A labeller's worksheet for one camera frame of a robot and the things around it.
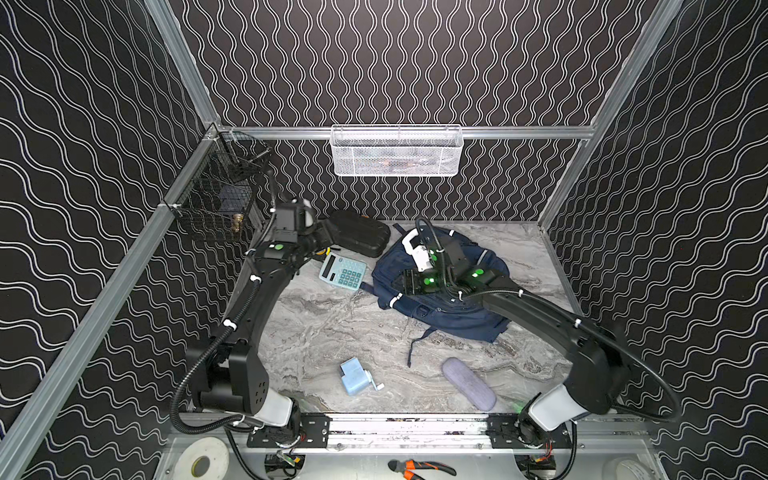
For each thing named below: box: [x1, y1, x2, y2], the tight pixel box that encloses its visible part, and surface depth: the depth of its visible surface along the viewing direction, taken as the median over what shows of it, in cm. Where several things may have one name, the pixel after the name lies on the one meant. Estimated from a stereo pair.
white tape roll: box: [173, 437, 230, 480], surface depth 72 cm
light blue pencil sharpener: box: [340, 357, 385, 395], surface depth 81 cm
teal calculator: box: [318, 253, 367, 291], surface depth 105 cm
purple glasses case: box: [442, 357, 497, 412], surface depth 81 cm
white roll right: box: [602, 457, 652, 480], surface depth 70 cm
